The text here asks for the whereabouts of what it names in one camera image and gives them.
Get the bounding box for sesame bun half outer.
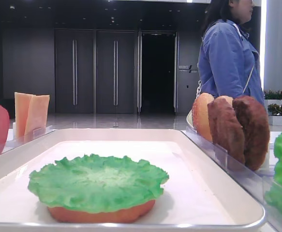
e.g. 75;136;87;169
192;93;214;142

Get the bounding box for orange bottom bun on tray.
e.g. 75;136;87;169
47;200;156;223

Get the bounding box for white rectangular metal tray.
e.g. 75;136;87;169
0;129;266;232

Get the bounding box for orange cheese slice front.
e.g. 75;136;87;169
25;95;50;135

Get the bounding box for sesame bun half inner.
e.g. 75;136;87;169
217;95;233;104

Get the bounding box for brown meat patty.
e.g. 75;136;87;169
232;96;270;171
208;98;245;164

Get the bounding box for brown meat patty left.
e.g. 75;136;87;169
208;98;245;164

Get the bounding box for orange cheese slice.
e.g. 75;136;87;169
15;92;34;138
25;95;50;135

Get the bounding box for green lettuce leaf on bun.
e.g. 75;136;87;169
28;154;169;213

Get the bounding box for clear acrylic rail left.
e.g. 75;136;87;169
0;126;55;155

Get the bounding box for sesame bun half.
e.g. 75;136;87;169
217;95;233;104
192;93;214;142

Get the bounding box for potted plants in white planter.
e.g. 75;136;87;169
264;89;282;126

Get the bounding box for orange cheese slice rear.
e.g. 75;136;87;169
15;92;34;138

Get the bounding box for dark double door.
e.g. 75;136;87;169
55;29;137;114

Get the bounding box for clear acrylic rail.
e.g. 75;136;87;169
0;126;55;155
184;125;282;232

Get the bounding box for clear acrylic rail right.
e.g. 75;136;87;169
184;125;282;232

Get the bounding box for person in blue jacket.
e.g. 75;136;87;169
197;0;264;104

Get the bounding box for brown meat patty right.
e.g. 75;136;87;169
232;96;270;171

